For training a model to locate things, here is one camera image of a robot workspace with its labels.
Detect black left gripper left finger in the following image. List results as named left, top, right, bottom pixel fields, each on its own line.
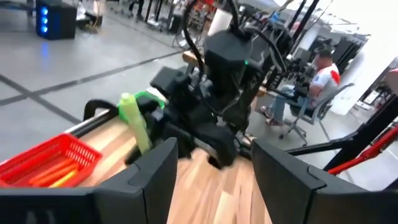
left=95, top=138, right=178, bottom=224

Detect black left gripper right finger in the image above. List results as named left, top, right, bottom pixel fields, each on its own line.
left=251, top=139, right=373, bottom=224

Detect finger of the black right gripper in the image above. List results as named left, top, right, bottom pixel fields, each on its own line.
left=124, top=146, right=149, bottom=166
left=139, top=98, right=169, bottom=142

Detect pale green highlighter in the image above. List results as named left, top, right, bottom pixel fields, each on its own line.
left=119, top=91, right=153, bottom=156

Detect yellow highlighter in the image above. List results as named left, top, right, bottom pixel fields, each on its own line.
left=49, top=170, right=79, bottom=188

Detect orange highlighter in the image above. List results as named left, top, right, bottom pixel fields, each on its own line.
left=39, top=164, right=78, bottom=187
left=29, top=158, right=68, bottom=184

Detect green plastic basket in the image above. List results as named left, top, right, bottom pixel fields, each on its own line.
left=116, top=90, right=166, bottom=123

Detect red plastic basket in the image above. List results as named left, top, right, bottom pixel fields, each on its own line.
left=0, top=133, right=103, bottom=189

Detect grey office chair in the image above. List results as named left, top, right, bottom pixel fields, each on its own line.
left=279, top=82, right=356, bottom=147

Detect person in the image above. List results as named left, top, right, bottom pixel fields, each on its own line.
left=260, top=49, right=342, bottom=127
left=128, top=0, right=146, bottom=12

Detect black computer tower blue lights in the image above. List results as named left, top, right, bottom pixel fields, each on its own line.
left=35, top=0, right=78, bottom=40

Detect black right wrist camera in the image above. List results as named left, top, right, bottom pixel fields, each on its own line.
left=149, top=66, right=188, bottom=98

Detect black table frame rail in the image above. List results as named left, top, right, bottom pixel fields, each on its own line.
left=67, top=108, right=122, bottom=138

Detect black frame clamp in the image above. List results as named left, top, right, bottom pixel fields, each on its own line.
left=83, top=99, right=119, bottom=122

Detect black right camera cable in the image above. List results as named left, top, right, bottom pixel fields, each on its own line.
left=182, top=0, right=206, bottom=82

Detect black right side frame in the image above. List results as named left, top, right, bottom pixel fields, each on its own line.
left=285, top=95, right=398, bottom=172

